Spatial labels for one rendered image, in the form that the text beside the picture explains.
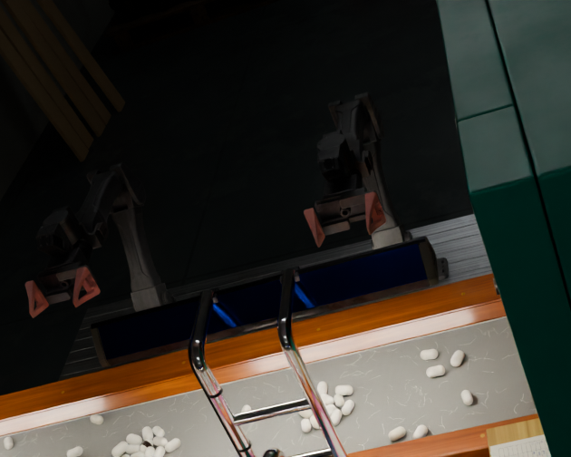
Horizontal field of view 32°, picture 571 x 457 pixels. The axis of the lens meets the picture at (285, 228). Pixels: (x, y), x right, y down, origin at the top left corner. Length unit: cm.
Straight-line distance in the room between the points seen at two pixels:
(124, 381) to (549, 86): 184
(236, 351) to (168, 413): 19
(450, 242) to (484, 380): 58
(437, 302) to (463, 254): 30
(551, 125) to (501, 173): 4
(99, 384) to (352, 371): 60
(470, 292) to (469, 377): 22
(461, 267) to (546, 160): 187
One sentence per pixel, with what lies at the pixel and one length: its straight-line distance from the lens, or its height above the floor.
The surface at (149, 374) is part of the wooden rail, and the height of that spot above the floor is 76.
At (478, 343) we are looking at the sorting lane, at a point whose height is 74.
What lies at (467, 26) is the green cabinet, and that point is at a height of 179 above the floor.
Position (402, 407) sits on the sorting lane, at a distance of 193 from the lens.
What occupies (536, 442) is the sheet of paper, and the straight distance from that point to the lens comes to 174.
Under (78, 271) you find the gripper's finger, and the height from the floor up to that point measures 111.
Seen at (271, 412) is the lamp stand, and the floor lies 97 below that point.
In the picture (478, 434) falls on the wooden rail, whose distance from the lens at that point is 180.
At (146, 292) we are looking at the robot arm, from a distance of 241.
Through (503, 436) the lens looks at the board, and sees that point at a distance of 176.
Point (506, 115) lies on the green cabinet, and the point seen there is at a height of 179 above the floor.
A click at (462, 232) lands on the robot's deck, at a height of 67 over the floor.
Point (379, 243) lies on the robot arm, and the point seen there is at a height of 81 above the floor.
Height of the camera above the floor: 203
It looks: 30 degrees down
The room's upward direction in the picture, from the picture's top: 24 degrees counter-clockwise
